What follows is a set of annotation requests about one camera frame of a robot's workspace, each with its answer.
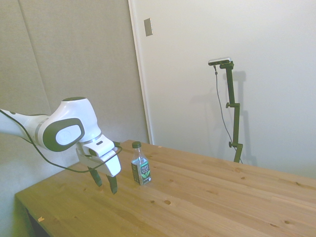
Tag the clear Pure Leaf bottle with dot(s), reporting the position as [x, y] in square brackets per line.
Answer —
[141, 168]

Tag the silver exterior camera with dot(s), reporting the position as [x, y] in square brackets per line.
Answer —
[219, 60]

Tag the white door frame trim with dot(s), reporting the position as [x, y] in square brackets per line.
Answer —
[140, 71]

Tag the grey wall switch plate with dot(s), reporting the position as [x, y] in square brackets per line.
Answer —
[148, 27]

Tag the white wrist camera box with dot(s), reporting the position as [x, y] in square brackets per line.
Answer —
[98, 146]

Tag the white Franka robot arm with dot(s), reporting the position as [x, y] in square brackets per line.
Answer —
[71, 116]

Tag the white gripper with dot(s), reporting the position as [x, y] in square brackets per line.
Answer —
[108, 166]

